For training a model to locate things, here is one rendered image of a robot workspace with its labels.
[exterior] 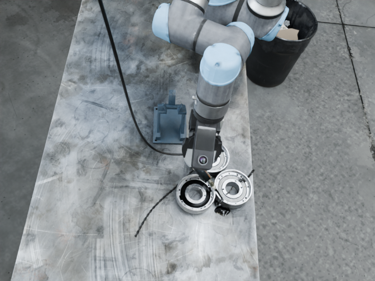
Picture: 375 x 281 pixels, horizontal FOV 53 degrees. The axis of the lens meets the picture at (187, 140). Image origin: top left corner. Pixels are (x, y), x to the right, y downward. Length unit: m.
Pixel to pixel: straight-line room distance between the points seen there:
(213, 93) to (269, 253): 1.27
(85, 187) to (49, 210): 0.11
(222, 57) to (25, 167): 1.49
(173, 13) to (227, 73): 0.20
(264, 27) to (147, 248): 0.73
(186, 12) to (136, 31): 0.58
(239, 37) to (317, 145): 1.50
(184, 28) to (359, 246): 1.56
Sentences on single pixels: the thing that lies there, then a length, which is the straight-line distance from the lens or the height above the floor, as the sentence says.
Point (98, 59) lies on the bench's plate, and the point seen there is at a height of 0.80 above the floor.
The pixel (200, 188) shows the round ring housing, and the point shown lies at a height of 0.83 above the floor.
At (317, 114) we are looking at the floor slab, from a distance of 2.38.
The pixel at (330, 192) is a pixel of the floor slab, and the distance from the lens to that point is 2.15.
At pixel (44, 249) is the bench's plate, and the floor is 0.80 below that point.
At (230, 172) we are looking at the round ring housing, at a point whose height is 0.83.
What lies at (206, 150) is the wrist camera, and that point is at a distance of 0.83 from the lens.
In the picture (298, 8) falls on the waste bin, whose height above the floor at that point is 0.40.
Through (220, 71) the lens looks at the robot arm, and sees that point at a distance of 0.72.
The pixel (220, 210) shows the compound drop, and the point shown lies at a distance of 1.05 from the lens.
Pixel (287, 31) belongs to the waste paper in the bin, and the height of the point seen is 0.36.
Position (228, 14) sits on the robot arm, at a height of 0.98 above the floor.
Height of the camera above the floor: 1.77
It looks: 59 degrees down
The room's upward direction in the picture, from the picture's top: 12 degrees clockwise
